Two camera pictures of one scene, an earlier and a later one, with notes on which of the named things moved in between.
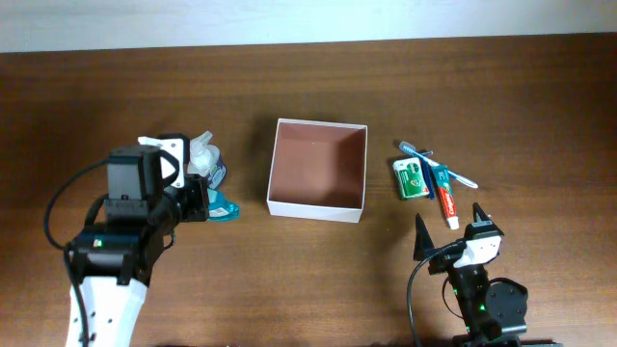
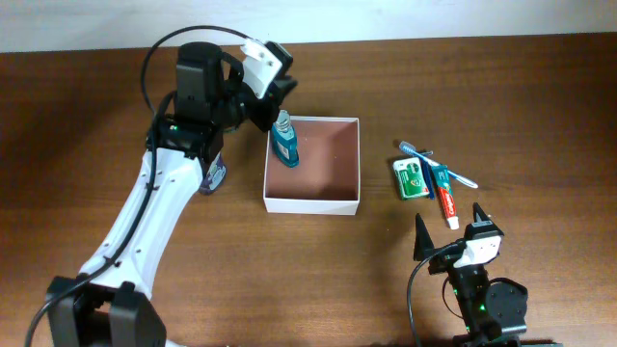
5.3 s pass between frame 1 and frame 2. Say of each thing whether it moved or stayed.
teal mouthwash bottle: moved
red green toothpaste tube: stayed
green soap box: stayed
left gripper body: moved
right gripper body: stayed
